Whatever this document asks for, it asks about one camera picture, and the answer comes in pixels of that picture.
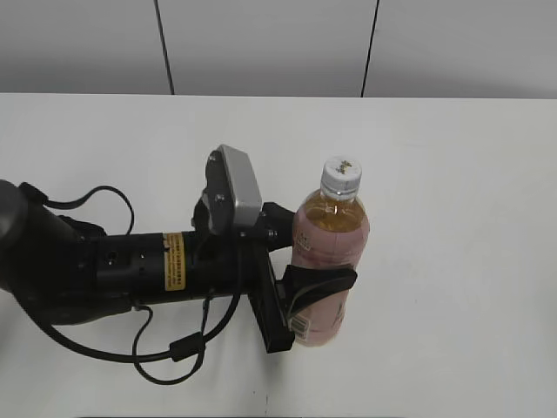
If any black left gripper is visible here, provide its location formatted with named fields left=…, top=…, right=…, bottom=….
left=185, top=202, right=358, bottom=354

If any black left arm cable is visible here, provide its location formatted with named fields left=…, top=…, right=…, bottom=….
left=43, top=185, right=240, bottom=386

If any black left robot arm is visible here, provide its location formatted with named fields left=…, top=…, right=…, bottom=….
left=1, top=181, right=357, bottom=364

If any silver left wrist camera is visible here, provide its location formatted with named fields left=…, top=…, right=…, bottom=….
left=201, top=145, right=263, bottom=235

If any pink label oolong tea bottle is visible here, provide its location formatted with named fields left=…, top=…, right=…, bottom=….
left=290, top=181, right=370, bottom=347

